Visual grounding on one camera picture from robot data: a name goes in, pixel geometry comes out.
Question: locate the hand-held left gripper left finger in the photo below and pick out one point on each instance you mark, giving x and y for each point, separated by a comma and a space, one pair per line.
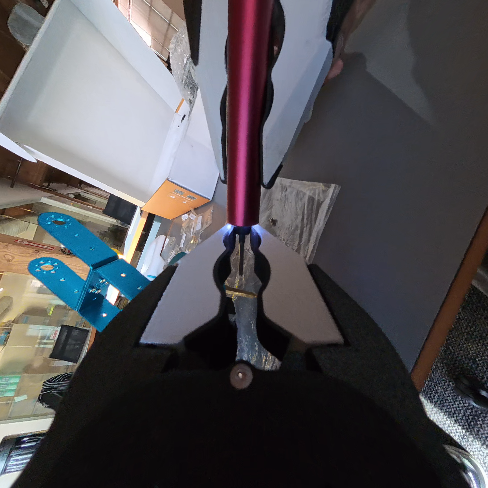
183, 301

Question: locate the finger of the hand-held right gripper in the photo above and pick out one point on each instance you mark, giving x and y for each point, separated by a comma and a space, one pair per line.
297, 76
211, 57

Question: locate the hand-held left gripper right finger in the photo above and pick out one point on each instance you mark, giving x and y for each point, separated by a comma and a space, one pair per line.
301, 301

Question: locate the red electric screwdriver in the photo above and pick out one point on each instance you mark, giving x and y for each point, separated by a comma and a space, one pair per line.
247, 114

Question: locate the blue toy robot arm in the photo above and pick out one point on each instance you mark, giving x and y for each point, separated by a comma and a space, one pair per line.
99, 278

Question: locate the person's right hand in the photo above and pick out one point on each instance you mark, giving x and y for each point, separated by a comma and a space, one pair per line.
337, 64

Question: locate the clear bubble wrap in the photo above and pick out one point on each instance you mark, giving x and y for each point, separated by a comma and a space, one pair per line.
185, 64

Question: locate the pile of small parts bags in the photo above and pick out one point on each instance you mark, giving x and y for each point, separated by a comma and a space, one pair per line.
190, 232

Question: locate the clear plastic bag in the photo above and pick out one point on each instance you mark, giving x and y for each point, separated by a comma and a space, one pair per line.
305, 217

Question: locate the orange white cardboard box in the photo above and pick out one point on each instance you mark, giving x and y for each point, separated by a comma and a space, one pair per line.
171, 202

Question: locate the black monitor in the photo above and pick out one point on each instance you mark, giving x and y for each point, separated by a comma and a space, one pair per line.
120, 209

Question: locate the black white striped object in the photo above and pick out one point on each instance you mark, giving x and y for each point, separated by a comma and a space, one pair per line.
55, 389

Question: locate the red white sign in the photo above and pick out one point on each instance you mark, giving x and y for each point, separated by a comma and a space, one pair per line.
32, 244

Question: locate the person's black shoe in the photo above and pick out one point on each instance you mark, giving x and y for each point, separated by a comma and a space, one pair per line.
472, 389

